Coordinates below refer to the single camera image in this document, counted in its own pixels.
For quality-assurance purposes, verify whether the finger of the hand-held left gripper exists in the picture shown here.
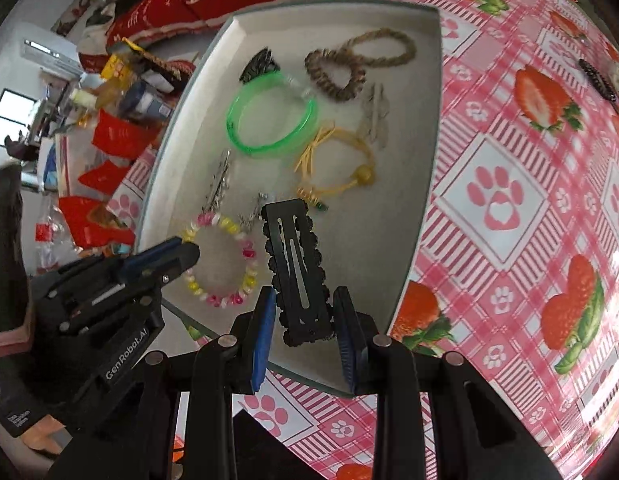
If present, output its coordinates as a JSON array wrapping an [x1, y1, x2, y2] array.
[[122, 236, 185, 279], [140, 243, 201, 292]]

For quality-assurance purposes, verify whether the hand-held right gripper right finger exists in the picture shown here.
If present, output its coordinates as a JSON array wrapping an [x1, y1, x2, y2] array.
[[332, 285, 563, 480]]

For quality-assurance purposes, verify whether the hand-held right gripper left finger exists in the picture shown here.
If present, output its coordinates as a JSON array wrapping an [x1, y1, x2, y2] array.
[[47, 286, 279, 480]]

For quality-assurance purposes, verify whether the pink yellow beaded bracelet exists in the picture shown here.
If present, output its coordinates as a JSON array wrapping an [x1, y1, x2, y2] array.
[[182, 211, 260, 308]]

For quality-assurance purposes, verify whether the black scalloped snap hair clip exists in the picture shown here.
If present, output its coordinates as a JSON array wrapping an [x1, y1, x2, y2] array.
[[260, 200, 335, 348]]

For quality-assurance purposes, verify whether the white jewelry tray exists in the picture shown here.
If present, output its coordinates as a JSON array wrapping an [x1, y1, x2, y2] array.
[[134, 0, 444, 400]]

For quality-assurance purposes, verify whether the green plastic bracelet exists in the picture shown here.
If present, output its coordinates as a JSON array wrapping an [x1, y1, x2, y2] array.
[[226, 71, 319, 157]]

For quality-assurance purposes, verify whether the yellow cord bracelet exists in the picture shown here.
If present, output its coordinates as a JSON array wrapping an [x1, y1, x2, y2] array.
[[294, 122, 377, 198]]

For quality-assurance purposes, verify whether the gold bow hair clip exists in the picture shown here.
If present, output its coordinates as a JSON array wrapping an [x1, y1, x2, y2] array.
[[357, 82, 391, 150]]

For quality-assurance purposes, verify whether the silver earring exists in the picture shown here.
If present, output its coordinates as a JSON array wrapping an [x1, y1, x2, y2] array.
[[238, 192, 268, 233]]

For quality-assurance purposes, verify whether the silver rhinestone clip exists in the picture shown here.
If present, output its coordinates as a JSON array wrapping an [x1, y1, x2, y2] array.
[[204, 149, 233, 213]]

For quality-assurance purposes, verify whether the clear water bottle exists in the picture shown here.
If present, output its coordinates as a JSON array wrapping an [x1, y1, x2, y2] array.
[[34, 205, 65, 276]]

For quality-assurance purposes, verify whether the small gold charm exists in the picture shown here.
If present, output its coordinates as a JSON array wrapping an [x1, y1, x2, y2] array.
[[297, 187, 330, 212]]

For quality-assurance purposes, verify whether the strawberry print tablecloth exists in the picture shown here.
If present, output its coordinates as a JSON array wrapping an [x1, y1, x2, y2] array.
[[54, 0, 619, 480]]

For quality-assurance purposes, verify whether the blue and white jar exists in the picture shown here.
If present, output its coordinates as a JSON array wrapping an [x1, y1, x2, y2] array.
[[122, 80, 173, 121]]

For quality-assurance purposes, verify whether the yellow box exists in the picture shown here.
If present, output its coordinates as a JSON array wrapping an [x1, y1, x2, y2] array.
[[100, 50, 135, 81]]

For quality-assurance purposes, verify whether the dark framed window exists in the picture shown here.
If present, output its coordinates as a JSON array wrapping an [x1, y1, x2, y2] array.
[[0, 87, 40, 151]]

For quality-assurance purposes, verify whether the black claw hair clip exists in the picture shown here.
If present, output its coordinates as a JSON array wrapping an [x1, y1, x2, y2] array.
[[238, 47, 281, 83]]

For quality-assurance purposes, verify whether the white air conditioner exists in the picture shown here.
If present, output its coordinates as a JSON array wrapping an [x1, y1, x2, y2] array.
[[20, 37, 83, 78]]

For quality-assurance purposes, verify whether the red cushion with white print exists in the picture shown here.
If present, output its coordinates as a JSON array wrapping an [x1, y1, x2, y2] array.
[[107, 0, 230, 43]]

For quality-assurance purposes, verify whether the small dark hair clip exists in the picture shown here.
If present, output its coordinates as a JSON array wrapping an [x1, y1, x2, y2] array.
[[578, 58, 617, 103]]

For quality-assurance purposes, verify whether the thick brown woven bracelet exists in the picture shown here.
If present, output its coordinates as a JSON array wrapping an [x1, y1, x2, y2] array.
[[304, 47, 367, 103]]

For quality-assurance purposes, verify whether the wall poster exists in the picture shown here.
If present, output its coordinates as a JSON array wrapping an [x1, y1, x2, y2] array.
[[54, 0, 93, 36]]

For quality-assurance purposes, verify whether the thin brown rope bracelet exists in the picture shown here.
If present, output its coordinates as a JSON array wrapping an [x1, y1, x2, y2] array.
[[339, 27, 419, 68]]

